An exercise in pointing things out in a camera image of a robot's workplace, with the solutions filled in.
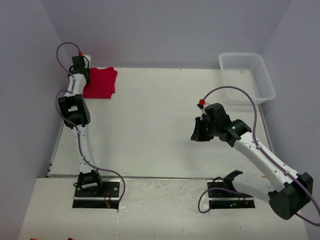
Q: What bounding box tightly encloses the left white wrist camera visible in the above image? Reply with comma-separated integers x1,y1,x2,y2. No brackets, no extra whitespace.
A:
78,51,91,69

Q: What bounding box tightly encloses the white plastic basket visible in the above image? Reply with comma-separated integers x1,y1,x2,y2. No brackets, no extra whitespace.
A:
218,52,276,105

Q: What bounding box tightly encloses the purple cable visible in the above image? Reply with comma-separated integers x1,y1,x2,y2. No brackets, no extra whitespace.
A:
54,42,126,205
198,86,320,224

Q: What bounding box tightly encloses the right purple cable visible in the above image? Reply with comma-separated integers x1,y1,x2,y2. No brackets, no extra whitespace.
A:
198,86,320,224

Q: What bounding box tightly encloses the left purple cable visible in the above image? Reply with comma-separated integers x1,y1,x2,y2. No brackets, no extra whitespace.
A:
54,42,126,205

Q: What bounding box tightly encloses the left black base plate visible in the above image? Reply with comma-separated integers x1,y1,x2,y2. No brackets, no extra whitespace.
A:
72,180,121,210

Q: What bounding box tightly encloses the red t shirt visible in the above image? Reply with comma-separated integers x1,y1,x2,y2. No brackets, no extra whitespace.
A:
82,67,118,99

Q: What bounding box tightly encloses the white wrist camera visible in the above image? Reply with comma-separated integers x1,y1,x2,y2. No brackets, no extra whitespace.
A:
197,99,210,119
78,51,91,69

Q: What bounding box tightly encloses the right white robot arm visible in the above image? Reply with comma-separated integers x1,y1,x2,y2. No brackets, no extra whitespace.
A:
190,99,314,220

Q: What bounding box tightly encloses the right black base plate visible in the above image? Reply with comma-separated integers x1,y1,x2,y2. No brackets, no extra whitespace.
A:
207,178,256,210

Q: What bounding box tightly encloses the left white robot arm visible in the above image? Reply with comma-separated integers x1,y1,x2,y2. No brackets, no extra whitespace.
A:
55,53,103,191

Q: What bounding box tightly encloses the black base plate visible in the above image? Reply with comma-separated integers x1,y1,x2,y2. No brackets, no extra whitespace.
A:
72,180,121,210
207,178,256,210

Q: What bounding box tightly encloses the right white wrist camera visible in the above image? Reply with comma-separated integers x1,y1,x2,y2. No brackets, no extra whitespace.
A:
197,99,210,119

